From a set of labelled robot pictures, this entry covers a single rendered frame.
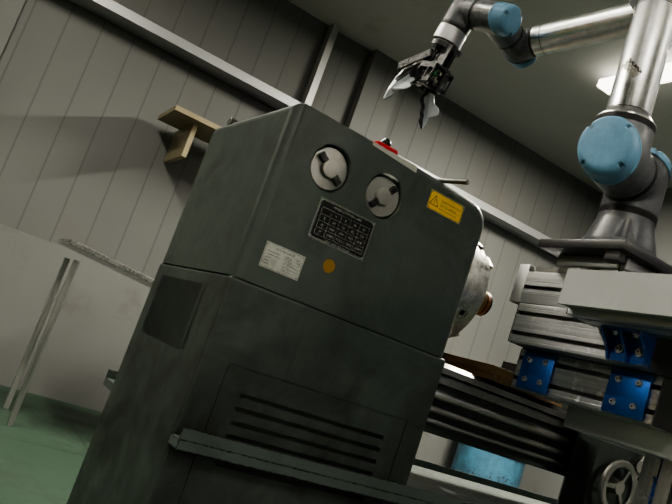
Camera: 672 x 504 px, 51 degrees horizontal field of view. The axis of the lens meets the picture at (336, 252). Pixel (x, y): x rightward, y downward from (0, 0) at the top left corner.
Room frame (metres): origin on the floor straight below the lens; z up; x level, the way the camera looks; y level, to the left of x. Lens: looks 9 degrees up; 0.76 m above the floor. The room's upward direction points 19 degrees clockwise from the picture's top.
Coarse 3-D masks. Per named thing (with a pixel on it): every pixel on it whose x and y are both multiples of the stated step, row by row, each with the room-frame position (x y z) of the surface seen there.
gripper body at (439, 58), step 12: (432, 48) 1.68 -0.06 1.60; (444, 48) 1.63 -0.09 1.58; (432, 60) 1.66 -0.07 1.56; (444, 60) 1.62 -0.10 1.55; (420, 72) 1.66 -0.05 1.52; (432, 72) 1.64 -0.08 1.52; (444, 72) 1.64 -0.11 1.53; (420, 84) 1.68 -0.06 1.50; (432, 84) 1.64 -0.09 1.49; (444, 84) 1.65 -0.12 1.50
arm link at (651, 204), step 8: (656, 152) 1.36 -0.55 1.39; (656, 160) 1.35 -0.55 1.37; (664, 160) 1.35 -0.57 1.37; (656, 168) 1.32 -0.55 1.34; (664, 168) 1.36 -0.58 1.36; (656, 176) 1.33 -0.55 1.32; (664, 176) 1.36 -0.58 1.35; (656, 184) 1.34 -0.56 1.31; (664, 184) 1.37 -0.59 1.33; (640, 192) 1.33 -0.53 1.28; (648, 192) 1.34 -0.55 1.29; (656, 192) 1.35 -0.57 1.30; (664, 192) 1.38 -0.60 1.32; (608, 200) 1.39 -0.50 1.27; (616, 200) 1.37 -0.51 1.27; (624, 200) 1.36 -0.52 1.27; (632, 200) 1.35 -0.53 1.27; (640, 200) 1.35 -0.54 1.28; (648, 200) 1.35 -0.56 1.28; (656, 200) 1.36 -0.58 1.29; (648, 208) 1.36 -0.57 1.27; (656, 208) 1.36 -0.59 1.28; (656, 216) 1.37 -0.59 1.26
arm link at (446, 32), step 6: (444, 24) 1.63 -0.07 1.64; (450, 24) 1.62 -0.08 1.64; (438, 30) 1.64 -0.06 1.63; (444, 30) 1.62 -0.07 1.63; (450, 30) 1.62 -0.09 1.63; (456, 30) 1.62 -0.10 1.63; (438, 36) 1.63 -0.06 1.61; (444, 36) 1.62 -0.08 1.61; (450, 36) 1.62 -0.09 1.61; (456, 36) 1.62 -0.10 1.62; (462, 36) 1.63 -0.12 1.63; (450, 42) 1.63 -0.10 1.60; (456, 42) 1.63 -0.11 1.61; (462, 42) 1.64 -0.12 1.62; (456, 48) 1.64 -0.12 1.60
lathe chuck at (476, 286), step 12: (480, 264) 1.85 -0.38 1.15; (468, 276) 1.82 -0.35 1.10; (480, 276) 1.84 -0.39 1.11; (468, 288) 1.83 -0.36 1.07; (480, 288) 1.85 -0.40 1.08; (468, 300) 1.84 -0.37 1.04; (480, 300) 1.85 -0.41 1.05; (456, 312) 1.85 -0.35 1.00; (468, 312) 1.86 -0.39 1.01; (456, 324) 1.88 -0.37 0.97
